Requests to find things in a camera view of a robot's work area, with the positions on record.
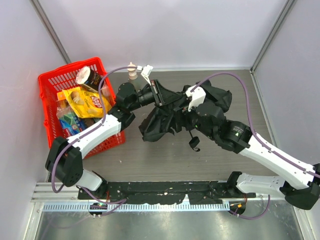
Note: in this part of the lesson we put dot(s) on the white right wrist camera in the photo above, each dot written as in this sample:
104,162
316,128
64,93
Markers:
195,98

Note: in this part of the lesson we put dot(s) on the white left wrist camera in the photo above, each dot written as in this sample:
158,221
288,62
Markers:
145,72

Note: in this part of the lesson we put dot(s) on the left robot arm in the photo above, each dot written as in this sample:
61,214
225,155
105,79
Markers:
65,158

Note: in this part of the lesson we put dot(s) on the white slotted cable duct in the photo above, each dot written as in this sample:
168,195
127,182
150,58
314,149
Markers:
83,206

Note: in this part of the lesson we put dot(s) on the black ice cream tub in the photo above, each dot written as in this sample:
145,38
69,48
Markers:
88,79

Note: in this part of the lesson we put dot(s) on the black folding umbrella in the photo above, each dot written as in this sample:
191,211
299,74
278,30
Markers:
207,118

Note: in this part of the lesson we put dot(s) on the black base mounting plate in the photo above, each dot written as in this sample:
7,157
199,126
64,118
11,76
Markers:
167,192

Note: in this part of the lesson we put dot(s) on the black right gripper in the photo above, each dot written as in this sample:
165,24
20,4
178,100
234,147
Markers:
180,110

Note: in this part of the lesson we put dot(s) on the blue green snack packet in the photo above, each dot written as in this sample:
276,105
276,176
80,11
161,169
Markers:
70,123

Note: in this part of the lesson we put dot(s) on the orange snack packet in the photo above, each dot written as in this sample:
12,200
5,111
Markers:
60,96

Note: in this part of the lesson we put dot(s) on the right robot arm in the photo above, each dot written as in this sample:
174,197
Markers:
296,181

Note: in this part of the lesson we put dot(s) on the beige squeeze bottle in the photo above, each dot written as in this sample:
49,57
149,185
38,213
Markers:
132,72

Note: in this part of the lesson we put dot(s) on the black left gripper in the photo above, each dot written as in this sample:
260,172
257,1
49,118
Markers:
157,93

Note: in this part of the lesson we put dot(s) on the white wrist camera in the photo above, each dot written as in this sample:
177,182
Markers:
195,98
145,72

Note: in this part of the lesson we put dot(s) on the red plastic basket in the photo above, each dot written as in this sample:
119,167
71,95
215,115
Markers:
64,77

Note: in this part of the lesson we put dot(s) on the yellow Lay's chips bag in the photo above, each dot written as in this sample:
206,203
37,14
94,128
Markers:
86,104

